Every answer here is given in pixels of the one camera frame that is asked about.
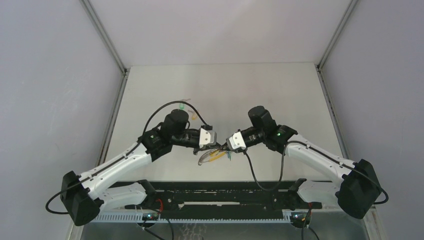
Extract green tag key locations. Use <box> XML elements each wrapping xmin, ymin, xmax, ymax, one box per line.
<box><xmin>179</xmin><ymin>98</ymin><xmax>191</xmax><ymax>110</ymax></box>

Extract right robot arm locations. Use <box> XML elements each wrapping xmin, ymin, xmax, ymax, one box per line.
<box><xmin>223</xmin><ymin>105</ymin><xmax>389</xmax><ymax>219</ymax></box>

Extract camera cable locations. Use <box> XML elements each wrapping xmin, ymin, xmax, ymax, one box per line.
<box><xmin>244</xmin><ymin>140</ymin><xmax>389</xmax><ymax>205</ymax></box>
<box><xmin>140</xmin><ymin>100</ymin><xmax>213</xmax><ymax>143</ymax></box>

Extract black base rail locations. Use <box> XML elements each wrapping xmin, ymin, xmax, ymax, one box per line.
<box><xmin>123</xmin><ymin>181</ymin><xmax>323</xmax><ymax>218</ymax></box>

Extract left circuit board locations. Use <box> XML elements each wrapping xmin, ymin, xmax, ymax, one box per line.
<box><xmin>141</xmin><ymin>213</ymin><xmax>160</xmax><ymax>223</ymax></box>

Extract white cable duct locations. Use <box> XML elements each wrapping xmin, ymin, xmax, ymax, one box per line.
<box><xmin>91</xmin><ymin>211</ymin><xmax>293</xmax><ymax>223</ymax></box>

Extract orange tag key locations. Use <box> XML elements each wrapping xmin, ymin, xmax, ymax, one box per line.
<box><xmin>187</xmin><ymin>109</ymin><xmax>199</xmax><ymax>121</ymax></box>

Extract right camera cable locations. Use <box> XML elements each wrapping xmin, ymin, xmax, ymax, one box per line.
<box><xmin>244</xmin><ymin>140</ymin><xmax>389</xmax><ymax>205</ymax></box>

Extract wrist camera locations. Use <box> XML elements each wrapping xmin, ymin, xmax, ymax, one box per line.
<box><xmin>199</xmin><ymin>126</ymin><xmax>217</xmax><ymax>149</ymax></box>
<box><xmin>226</xmin><ymin>130</ymin><xmax>247</xmax><ymax>153</ymax></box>

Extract right circuit board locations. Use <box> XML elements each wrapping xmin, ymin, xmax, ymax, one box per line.
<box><xmin>290</xmin><ymin>212</ymin><xmax>311</xmax><ymax>223</ymax></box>

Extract circuit board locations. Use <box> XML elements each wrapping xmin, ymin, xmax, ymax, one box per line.
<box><xmin>290</xmin><ymin>212</ymin><xmax>311</xmax><ymax>223</ymax></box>
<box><xmin>141</xmin><ymin>213</ymin><xmax>160</xmax><ymax>223</ymax></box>

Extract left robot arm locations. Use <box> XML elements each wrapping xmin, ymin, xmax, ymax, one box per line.
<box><xmin>59</xmin><ymin>109</ymin><xmax>218</xmax><ymax>226</ymax></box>

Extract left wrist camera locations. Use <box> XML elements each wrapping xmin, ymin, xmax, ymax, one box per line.
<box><xmin>199</xmin><ymin>126</ymin><xmax>217</xmax><ymax>149</ymax></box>

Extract left camera cable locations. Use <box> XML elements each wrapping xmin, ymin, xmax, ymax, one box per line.
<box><xmin>140</xmin><ymin>100</ymin><xmax>213</xmax><ymax>143</ymax></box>

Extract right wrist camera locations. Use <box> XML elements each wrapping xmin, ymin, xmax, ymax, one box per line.
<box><xmin>226</xmin><ymin>130</ymin><xmax>247</xmax><ymax>153</ymax></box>

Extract yellow tag key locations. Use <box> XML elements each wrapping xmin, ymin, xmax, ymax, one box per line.
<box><xmin>208</xmin><ymin>151</ymin><xmax>227</xmax><ymax>162</ymax></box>

